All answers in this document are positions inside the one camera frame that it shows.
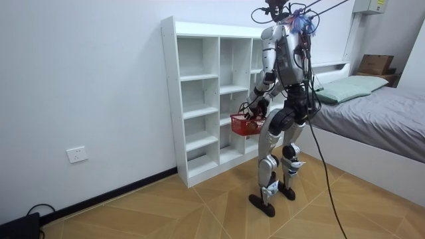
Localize pale green pillow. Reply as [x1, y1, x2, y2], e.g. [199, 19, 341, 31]
[313, 75, 390, 106]

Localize black floor cable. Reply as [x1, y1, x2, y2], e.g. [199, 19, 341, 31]
[305, 112, 349, 239]

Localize red plastic basket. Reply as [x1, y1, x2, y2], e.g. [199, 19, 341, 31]
[229, 113, 268, 137]

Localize robot legs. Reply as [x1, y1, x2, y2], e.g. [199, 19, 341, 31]
[248, 106, 306, 218]

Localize thin black cable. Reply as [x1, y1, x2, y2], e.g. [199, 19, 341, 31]
[25, 203, 56, 239]

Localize brown cardboard box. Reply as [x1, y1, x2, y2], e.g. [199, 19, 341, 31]
[357, 54, 395, 76]

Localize white cubby shelf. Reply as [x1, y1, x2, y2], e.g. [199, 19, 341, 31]
[160, 15, 287, 189]

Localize grey wall electrical box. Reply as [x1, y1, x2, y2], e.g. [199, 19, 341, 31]
[352, 0, 389, 15]

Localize robot body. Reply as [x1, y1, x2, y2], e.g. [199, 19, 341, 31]
[250, 0, 322, 118]

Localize grey bed with white frame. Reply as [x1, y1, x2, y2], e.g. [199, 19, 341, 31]
[295, 60, 425, 208]

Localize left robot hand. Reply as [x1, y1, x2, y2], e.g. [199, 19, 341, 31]
[244, 99, 270, 121]

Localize black device on floor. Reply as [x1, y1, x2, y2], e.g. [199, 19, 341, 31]
[0, 212, 41, 239]

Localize white wall socket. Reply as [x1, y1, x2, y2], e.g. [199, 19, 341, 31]
[66, 146, 89, 164]

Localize cable bundle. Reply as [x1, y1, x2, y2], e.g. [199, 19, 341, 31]
[303, 0, 350, 18]

